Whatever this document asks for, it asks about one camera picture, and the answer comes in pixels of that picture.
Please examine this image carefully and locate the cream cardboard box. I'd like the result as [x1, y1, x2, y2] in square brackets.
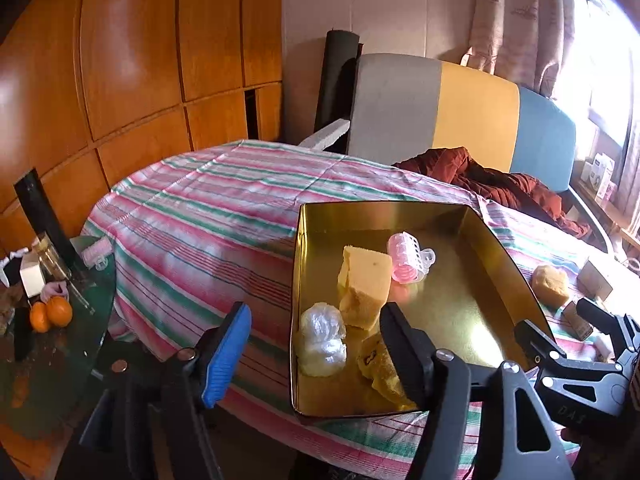
[577, 258, 613, 301]

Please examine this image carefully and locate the rust red padded jacket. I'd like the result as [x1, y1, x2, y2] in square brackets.
[392, 146, 591, 238]

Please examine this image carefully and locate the striped bed sheet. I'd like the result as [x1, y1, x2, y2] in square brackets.
[82, 140, 640, 471]

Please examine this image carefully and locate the gold metal tin box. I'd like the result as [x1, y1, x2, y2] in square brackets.
[289, 202, 561, 420]

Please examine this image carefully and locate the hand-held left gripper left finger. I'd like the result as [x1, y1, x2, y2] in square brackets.
[77, 301, 252, 480]

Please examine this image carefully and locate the patterned beige curtain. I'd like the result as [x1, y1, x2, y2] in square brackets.
[460, 0, 576, 98]

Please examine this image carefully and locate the grey bed rail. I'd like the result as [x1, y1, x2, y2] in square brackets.
[567, 185, 618, 253]

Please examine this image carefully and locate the crumpled clear plastic bag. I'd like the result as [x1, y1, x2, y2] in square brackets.
[298, 302, 348, 377]

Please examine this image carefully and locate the pink hair roller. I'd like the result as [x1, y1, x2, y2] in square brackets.
[82, 237, 111, 268]
[387, 231, 437, 283]

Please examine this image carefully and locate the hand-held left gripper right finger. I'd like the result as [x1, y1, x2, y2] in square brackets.
[379, 301, 576, 480]

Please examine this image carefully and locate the wooden desk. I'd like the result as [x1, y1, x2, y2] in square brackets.
[575, 180, 640, 253]

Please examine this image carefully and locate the small white box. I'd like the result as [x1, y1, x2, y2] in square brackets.
[20, 252, 46, 298]

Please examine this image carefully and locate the yellow sponge cube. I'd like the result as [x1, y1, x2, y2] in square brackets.
[337, 245, 394, 331]

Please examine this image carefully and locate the orange brown sponge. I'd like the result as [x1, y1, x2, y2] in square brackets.
[531, 264, 571, 308]

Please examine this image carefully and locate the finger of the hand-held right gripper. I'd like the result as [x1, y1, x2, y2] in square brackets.
[576, 297, 640, 361]
[514, 319, 571, 378]

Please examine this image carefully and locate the orange fruit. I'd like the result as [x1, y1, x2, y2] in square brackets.
[45, 296, 73, 328]
[29, 301, 51, 333]

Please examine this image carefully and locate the white printed box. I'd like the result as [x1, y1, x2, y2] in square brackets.
[584, 154, 615, 191]

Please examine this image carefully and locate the glass jar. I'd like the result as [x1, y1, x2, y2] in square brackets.
[32, 240, 68, 281]

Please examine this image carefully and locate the black post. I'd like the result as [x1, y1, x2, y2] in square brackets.
[14, 168, 83, 281]

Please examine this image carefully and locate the round glass side table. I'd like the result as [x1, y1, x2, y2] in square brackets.
[0, 235, 117, 441]

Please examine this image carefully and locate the brown yellow sponge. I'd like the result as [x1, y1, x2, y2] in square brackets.
[357, 332, 418, 411]

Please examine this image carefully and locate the white foam block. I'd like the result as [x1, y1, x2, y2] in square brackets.
[298, 118, 351, 151]

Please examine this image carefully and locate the wooden wardrobe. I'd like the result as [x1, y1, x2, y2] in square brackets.
[0, 0, 283, 261]

